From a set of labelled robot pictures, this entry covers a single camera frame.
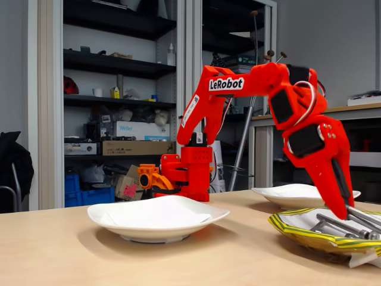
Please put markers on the black hand tool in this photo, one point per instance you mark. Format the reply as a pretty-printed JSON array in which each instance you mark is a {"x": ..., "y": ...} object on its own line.
[{"x": 119, "y": 138}]

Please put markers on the black flexible tripod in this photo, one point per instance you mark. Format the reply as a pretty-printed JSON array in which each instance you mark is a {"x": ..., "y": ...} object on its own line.
[{"x": 216, "y": 59}]

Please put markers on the white tray with parts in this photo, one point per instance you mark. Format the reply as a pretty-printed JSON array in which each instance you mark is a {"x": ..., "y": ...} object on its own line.
[{"x": 363, "y": 102}]

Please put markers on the tall blue plastic crate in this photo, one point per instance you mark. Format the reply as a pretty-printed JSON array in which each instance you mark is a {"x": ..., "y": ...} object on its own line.
[{"x": 72, "y": 187}]

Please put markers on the small red object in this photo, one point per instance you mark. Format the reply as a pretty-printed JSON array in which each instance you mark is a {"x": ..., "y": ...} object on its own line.
[{"x": 367, "y": 146}]

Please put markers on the white plastic bottle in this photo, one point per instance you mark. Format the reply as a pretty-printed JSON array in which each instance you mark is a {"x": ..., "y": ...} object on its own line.
[{"x": 171, "y": 58}]

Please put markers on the white square plate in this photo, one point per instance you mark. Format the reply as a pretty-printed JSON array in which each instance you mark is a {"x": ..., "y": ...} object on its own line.
[
  {"x": 154, "y": 233},
  {"x": 263, "y": 190}
]

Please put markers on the white plastic bag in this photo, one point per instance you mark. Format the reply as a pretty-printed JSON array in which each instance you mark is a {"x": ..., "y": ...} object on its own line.
[{"x": 123, "y": 115}]

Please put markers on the small blue box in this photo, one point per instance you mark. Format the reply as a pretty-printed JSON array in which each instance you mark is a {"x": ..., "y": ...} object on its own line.
[{"x": 154, "y": 98}]

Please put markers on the dark grey small object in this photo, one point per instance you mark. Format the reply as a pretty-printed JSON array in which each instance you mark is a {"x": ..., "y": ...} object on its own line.
[{"x": 85, "y": 50}]

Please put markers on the red robot arm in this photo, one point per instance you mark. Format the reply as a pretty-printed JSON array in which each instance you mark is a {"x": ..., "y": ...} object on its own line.
[{"x": 259, "y": 80}]

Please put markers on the white printed flat box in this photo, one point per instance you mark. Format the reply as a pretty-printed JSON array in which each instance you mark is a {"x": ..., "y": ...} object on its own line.
[{"x": 80, "y": 149}]

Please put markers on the long brown carton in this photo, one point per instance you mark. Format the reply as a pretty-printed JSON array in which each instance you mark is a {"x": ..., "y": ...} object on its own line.
[{"x": 131, "y": 148}]

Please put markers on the orange table clamp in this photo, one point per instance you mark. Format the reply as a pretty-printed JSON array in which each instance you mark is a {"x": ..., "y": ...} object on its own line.
[{"x": 149, "y": 172}]

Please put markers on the white paper cup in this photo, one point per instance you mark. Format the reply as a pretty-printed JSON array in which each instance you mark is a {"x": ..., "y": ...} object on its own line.
[{"x": 97, "y": 92}]

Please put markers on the low blue plastic crate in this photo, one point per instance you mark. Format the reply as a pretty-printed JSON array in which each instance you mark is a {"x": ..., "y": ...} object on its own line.
[{"x": 98, "y": 196}]

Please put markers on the red black helmet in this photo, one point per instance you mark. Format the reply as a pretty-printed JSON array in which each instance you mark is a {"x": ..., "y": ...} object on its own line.
[{"x": 71, "y": 86}]

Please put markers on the brown cardboard tube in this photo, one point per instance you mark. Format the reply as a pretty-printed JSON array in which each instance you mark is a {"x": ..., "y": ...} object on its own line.
[{"x": 120, "y": 80}]

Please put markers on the small yellow carton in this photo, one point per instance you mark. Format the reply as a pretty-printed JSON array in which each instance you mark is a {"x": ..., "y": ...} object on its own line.
[{"x": 115, "y": 93}]

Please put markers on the grey open storage cabinet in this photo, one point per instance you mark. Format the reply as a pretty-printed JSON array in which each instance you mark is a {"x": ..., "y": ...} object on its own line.
[
  {"x": 47, "y": 89},
  {"x": 193, "y": 29}
]

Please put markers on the short bolt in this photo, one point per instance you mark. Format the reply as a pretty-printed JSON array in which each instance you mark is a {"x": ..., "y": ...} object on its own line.
[
  {"x": 373, "y": 236},
  {"x": 351, "y": 236}
]

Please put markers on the stack of books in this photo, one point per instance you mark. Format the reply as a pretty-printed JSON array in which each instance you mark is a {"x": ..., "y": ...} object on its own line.
[{"x": 247, "y": 61}]

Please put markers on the crumpled clear plastic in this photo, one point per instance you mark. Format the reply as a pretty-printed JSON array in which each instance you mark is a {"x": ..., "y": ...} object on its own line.
[{"x": 132, "y": 94}]

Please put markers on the cardboard box pink sticker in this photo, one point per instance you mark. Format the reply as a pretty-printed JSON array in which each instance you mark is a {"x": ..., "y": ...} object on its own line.
[{"x": 123, "y": 184}]

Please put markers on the white soft lump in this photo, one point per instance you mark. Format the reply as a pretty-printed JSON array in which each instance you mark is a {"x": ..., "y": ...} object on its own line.
[{"x": 161, "y": 117}]

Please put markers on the yellow black striped paper plate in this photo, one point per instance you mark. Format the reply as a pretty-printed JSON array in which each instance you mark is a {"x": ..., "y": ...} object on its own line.
[{"x": 300, "y": 233}]

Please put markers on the flat wooden piece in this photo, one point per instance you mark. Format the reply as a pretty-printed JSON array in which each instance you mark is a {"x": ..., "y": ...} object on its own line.
[{"x": 120, "y": 55}]

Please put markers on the white Weller box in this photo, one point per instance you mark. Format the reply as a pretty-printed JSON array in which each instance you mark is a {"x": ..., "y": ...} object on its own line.
[{"x": 140, "y": 129}]

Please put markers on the grey workbench wooden top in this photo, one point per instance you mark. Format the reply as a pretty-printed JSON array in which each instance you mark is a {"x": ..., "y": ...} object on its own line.
[{"x": 357, "y": 114}]

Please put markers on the black jacket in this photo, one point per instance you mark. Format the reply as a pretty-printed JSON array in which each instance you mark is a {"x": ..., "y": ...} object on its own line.
[{"x": 15, "y": 161}]

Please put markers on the metal frame chair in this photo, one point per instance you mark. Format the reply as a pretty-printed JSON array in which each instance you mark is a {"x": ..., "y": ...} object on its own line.
[{"x": 15, "y": 178}]

